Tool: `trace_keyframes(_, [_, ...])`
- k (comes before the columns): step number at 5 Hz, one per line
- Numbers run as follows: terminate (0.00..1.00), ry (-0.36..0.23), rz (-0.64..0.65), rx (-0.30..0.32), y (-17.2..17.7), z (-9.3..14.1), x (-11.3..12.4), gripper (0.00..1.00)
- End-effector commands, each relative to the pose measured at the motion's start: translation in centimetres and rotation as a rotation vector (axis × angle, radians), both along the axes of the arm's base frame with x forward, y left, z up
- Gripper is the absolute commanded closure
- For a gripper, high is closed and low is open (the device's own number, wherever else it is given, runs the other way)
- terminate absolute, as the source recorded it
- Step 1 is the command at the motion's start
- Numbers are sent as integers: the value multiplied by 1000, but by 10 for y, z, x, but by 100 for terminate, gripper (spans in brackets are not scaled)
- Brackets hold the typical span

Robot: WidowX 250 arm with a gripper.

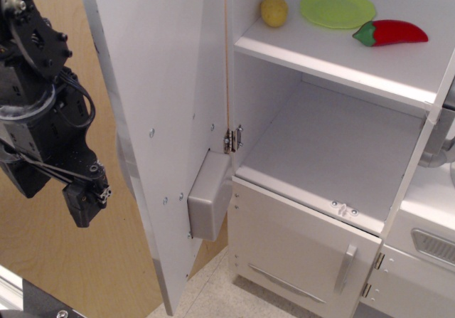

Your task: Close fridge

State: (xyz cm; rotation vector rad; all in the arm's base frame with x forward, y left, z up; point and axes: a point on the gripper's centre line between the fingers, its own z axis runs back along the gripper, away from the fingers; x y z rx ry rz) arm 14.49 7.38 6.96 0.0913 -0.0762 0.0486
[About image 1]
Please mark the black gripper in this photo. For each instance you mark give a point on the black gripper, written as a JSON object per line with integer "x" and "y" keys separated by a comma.
{"x": 37, "y": 149}

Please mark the white fridge door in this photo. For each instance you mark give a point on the white fridge door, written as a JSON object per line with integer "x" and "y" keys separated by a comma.
{"x": 164, "y": 65}

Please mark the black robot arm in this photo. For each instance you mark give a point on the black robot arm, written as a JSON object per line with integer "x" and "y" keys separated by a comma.
{"x": 45, "y": 114}

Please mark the white toy fridge cabinet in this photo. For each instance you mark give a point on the white toy fridge cabinet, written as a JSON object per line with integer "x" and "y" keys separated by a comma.
{"x": 326, "y": 118}

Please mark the plywood board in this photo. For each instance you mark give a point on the plywood board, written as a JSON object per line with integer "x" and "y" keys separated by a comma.
{"x": 105, "y": 270}

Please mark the grey dispenser box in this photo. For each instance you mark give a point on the grey dispenser box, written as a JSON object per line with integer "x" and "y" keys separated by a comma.
{"x": 210, "y": 196}

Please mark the metal door hinge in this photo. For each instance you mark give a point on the metal door hinge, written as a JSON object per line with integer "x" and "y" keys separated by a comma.
{"x": 233, "y": 140}

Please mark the white lower freezer door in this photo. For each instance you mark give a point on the white lower freezer door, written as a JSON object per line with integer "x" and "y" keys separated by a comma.
{"x": 296, "y": 252}

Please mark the white door latch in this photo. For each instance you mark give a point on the white door latch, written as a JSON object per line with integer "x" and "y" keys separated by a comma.
{"x": 343, "y": 209}

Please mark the yellow toy potato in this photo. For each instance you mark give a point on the yellow toy potato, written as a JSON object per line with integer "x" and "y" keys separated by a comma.
{"x": 274, "y": 12}

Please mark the brass oven hinge lower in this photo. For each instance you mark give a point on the brass oven hinge lower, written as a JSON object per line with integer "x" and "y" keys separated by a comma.
{"x": 366, "y": 290}

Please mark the brass oven hinge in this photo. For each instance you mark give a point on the brass oven hinge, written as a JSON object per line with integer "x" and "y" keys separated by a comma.
{"x": 366, "y": 290}
{"x": 378, "y": 261}

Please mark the brass oven hinge upper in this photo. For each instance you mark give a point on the brass oven hinge upper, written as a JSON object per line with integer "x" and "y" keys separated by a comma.
{"x": 378, "y": 261}

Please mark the green plastic plate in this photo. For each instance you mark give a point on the green plastic plate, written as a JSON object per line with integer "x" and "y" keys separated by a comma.
{"x": 338, "y": 14}

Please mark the white toy oven unit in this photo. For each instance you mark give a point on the white toy oven unit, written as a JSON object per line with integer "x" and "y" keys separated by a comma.
{"x": 409, "y": 283}

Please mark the red toy chili pepper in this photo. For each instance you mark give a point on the red toy chili pepper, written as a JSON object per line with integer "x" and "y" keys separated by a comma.
{"x": 388, "y": 32}

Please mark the grey oven vent panel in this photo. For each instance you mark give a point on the grey oven vent panel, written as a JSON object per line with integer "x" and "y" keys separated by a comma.
{"x": 433, "y": 246}

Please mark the grey faucet pipe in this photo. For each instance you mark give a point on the grey faucet pipe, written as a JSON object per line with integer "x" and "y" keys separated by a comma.
{"x": 440, "y": 149}

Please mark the black metal base plate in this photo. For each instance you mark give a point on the black metal base plate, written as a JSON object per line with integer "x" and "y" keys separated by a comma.
{"x": 21, "y": 298}

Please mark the silver lower door handle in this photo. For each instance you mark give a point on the silver lower door handle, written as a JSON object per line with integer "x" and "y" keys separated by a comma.
{"x": 346, "y": 263}

